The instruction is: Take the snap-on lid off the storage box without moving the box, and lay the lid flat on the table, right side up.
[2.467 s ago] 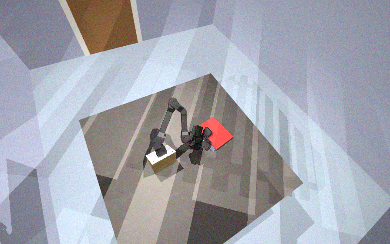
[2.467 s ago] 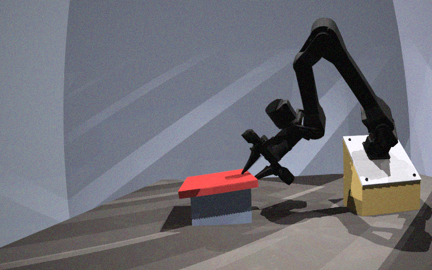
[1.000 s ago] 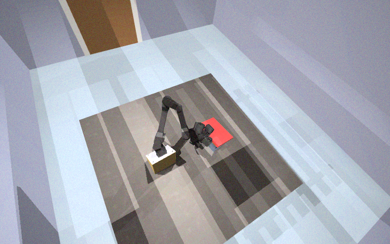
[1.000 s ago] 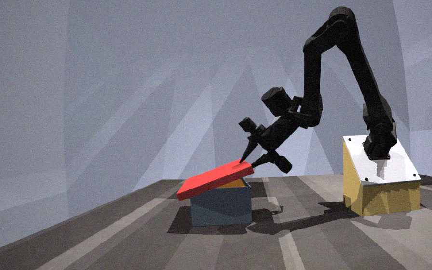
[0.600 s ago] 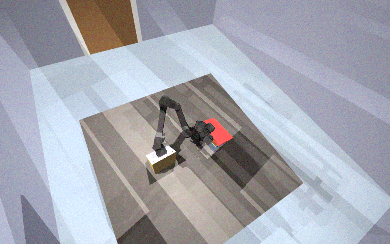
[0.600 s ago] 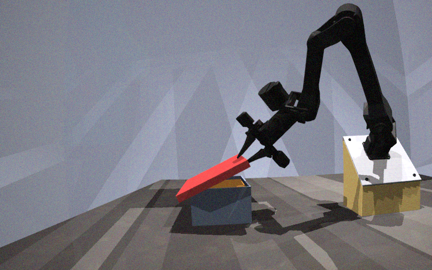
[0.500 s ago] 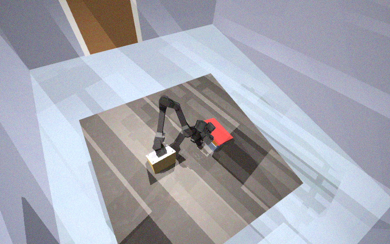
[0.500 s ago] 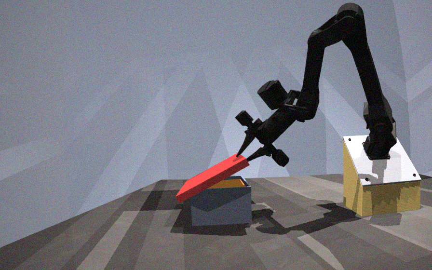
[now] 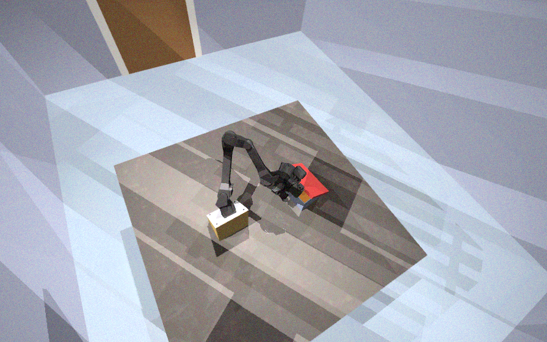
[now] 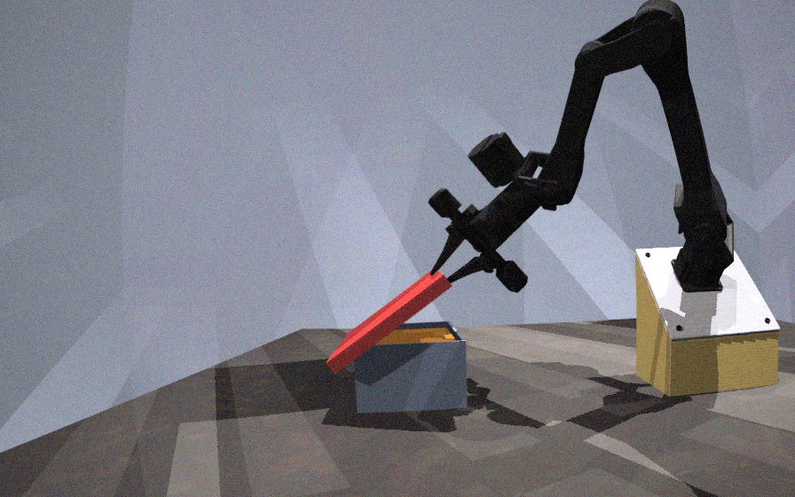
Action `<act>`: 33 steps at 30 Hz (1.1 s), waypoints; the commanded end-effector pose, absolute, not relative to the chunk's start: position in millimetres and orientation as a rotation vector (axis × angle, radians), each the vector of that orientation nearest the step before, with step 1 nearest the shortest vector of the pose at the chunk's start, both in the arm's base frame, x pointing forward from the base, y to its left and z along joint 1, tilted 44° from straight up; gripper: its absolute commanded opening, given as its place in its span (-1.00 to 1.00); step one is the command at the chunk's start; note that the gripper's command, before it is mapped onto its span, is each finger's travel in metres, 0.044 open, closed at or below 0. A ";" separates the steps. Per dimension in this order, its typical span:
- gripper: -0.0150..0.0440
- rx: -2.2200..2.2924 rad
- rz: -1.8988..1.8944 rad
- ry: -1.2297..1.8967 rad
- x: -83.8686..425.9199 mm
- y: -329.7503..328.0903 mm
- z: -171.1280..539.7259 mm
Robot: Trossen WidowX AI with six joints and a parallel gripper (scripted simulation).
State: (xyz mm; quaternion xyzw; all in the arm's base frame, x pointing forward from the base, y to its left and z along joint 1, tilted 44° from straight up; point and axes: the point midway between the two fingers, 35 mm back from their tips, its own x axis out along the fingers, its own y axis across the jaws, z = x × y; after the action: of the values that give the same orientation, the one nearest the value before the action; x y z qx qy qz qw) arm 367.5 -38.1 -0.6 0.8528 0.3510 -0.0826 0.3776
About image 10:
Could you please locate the red box lid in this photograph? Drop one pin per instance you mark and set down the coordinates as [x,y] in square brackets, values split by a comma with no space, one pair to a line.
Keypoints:
[369,332]

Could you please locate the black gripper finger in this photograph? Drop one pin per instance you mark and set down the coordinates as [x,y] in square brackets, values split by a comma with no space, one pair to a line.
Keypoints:
[476,264]
[453,242]

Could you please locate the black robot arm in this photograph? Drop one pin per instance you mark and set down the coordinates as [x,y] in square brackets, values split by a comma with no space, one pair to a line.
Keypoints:
[654,38]

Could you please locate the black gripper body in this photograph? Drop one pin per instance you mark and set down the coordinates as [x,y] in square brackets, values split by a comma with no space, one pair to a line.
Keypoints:
[487,231]

